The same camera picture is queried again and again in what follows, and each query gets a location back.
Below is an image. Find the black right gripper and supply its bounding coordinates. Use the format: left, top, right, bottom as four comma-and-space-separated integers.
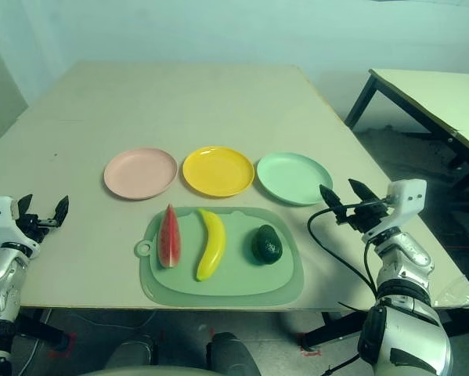
319, 179, 396, 237

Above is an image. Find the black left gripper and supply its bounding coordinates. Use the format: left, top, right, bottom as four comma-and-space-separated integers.
16, 194, 70, 248

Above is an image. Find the dark green avocado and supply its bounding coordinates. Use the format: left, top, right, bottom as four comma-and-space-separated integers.
251, 224, 284, 264

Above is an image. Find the red watermelon slice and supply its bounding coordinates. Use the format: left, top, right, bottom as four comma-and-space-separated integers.
157, 203, 182, 269

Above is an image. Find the yellow toy banana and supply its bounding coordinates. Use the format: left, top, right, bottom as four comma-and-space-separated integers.
196, 208, 227, 282

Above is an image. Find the mint green round plate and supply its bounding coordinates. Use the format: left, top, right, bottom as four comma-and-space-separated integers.
256, 152, 334, 208

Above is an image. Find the pink round plate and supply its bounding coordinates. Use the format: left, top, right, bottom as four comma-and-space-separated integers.
103, 147, 179, 201

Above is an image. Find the black zip tie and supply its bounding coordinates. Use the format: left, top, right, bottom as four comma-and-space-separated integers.
337, 300, 376, 314

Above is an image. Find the yellow round plate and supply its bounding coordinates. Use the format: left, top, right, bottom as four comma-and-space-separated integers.
182, 146, 256, 198

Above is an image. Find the green silicone cutting mat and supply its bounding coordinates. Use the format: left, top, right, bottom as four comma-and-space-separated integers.
134, 206, 305, 306

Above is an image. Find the clear plastic sheet scrap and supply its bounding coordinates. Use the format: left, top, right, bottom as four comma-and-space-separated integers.
433, 273, 469, 309

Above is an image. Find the grey robot left leg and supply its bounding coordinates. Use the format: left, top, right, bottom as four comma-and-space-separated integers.
104, 339, 157, 369

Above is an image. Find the grey robot leg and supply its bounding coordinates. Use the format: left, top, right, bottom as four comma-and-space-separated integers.
104, 339, 157, 369
206, 331, 258, 376

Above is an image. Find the grey robot right leg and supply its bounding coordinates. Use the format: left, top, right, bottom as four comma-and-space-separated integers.
206, 331, 258, 376

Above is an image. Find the pale robot torso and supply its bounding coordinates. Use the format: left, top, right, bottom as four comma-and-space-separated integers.
79, 366, 235, 376

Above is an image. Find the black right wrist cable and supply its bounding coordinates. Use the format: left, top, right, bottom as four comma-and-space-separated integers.
307, 202, 378, 295

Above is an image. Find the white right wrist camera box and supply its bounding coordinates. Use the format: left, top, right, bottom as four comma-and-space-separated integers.
361, 179, 428, 244

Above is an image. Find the black table leg frame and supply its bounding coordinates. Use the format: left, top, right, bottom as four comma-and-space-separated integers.
298, 301, 469, 353
16, 309, 73, 353

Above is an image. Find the beige side table black frame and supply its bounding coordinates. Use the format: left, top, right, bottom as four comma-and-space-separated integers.
343, 69, 469, 189

